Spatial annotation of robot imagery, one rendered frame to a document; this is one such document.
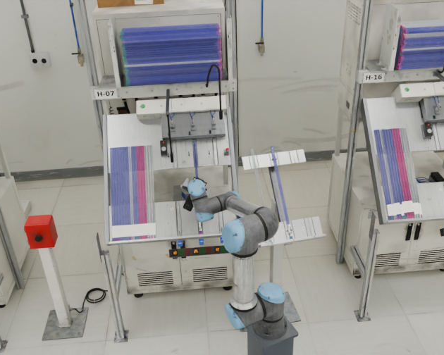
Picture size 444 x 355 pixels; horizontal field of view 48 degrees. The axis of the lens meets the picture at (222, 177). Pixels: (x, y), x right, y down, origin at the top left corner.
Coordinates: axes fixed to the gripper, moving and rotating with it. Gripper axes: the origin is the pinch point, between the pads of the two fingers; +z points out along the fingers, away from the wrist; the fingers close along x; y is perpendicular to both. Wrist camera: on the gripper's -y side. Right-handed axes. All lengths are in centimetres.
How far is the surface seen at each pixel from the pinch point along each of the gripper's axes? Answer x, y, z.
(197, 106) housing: 18.8, 43.0, 10.7
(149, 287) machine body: 0, -65, 64
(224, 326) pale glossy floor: -51, -63, 47
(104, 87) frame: 66, 29, 4
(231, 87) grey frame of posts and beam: 7, 60, 9
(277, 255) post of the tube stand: -58, -11, 26
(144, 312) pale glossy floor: -4, -79, 61
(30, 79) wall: 162, 28, 155
